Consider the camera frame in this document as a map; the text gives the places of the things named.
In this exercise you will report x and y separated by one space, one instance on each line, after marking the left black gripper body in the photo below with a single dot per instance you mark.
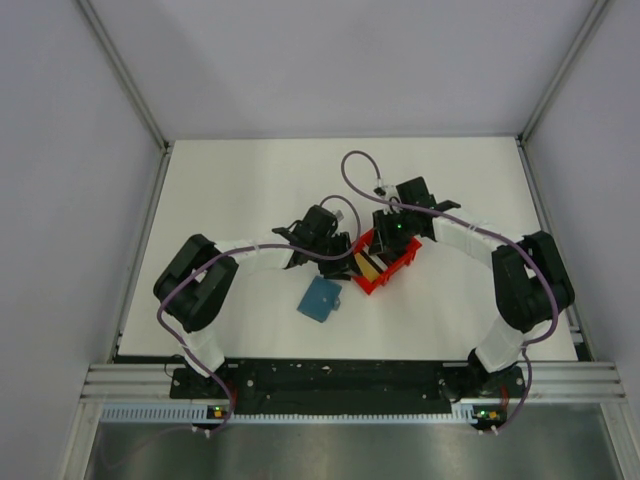
324 246

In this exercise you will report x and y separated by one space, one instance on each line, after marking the grey slotted cable duct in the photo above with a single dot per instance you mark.
209 415

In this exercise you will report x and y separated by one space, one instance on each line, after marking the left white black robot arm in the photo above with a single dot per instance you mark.
193 287

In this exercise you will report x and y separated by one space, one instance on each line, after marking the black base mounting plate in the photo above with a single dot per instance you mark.
345 386

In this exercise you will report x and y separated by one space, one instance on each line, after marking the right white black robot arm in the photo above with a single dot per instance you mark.
531 284

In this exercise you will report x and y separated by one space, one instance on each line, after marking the blue leather card holder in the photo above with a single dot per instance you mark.
321 298

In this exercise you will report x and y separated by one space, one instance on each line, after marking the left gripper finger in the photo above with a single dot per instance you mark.
334 271
343 248

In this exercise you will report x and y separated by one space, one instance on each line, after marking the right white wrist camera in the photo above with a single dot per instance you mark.
385 191

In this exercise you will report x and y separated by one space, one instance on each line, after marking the red plastic bin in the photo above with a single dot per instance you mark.
395 260

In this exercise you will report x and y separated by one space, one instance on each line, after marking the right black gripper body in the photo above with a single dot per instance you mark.
403 228

